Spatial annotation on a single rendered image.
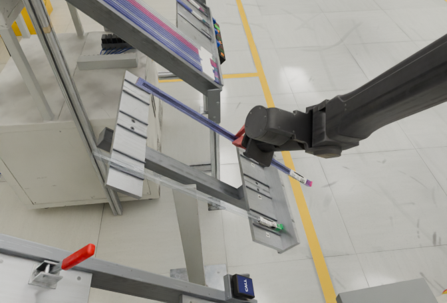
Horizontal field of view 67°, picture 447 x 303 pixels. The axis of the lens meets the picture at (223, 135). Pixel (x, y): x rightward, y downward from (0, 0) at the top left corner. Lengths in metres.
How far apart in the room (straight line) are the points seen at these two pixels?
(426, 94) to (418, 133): 2.05
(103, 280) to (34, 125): 0.96
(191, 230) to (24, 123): 0.79
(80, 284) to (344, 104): 0.47
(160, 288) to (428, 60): 0.54
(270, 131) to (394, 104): 0.20
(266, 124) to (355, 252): 1.31
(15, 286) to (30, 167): 1.16
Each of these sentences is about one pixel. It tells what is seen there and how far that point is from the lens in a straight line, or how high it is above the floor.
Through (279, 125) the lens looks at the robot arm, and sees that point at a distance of 0.54.
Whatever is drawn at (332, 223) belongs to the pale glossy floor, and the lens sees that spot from 1.82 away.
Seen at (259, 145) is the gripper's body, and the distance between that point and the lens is 0.66.
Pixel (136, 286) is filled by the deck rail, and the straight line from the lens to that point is 0.66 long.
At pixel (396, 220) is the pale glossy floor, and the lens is 1.95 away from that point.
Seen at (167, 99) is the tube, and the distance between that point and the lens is 0.67.
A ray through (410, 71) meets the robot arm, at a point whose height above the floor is 1.30.
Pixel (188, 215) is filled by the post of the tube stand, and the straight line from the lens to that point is 0.97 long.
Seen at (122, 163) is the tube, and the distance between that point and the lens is 0.65.
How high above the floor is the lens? 1.51
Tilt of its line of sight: 45 degrees down
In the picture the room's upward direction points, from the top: straight up
